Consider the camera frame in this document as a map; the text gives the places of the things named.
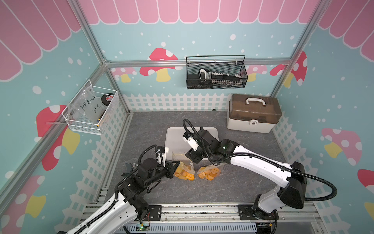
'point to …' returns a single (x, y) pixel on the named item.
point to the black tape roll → (106, 99)
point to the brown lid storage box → (253, 113)
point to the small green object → (214, 110)
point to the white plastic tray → (213, 130)
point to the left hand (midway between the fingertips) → (180, 165)
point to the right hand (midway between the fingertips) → (189, 152)
